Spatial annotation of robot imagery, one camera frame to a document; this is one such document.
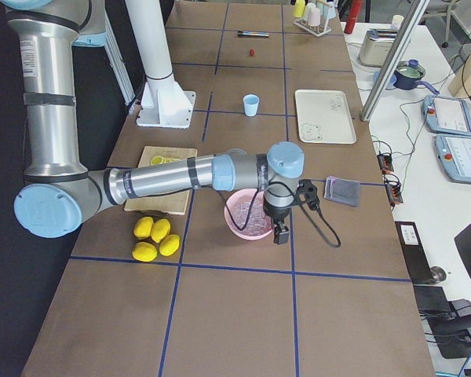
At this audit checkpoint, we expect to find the blue small bowl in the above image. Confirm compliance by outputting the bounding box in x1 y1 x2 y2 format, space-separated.
373 70 396 90

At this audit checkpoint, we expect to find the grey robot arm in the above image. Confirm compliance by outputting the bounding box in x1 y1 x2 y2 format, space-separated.
4 1 305 244

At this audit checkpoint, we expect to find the grey folded cloth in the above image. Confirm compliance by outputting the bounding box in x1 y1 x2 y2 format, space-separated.
324 176 361 207

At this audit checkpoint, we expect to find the blue teach pendant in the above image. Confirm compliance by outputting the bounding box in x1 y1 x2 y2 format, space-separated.
422 95 471 136
434 134 471 184

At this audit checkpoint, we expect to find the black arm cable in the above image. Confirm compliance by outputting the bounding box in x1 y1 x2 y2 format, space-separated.
215 178 342 248

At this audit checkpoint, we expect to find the light blue plastic cup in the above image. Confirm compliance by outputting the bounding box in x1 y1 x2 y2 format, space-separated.
243 93 260 117

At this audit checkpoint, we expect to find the cream bear serving tray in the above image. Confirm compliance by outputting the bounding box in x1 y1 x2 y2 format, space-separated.
294 90 356 145

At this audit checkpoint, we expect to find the lemon slices row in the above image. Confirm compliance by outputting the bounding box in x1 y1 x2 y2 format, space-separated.
150 156 180 166

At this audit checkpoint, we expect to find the wooden cutting board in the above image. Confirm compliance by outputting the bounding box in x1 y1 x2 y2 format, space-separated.
124 146 198 215

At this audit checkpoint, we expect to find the yellow cup on rack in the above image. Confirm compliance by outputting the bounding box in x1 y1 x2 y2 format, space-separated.
293 0 305 18

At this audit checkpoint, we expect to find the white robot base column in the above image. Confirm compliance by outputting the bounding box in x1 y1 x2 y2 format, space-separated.
126 0 196 129

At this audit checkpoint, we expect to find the pink bowl of ice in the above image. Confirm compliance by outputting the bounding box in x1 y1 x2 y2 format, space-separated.
224 188 273 240

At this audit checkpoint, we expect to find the red bottle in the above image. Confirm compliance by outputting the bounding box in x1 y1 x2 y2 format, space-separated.
344 0 363 35

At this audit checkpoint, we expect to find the aluminium frame post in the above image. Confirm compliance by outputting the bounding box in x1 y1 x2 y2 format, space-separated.
360 0 429 122

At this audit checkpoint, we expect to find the yellow lemon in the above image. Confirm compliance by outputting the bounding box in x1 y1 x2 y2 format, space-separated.
133 216 154 240
159 234 181 257
132 242 158 262
150 218 171 243

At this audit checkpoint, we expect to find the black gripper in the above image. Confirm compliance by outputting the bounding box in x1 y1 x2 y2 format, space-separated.
263 203 291 244

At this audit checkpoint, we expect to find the pink cup on rack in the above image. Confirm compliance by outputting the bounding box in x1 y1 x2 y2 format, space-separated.
307 7 321 27

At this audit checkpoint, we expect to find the cream toaster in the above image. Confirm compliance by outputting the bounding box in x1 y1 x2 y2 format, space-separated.
359 28 398 67

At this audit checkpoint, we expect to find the blue saucepan with lid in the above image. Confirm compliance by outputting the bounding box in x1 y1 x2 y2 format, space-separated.
394 59 440 95

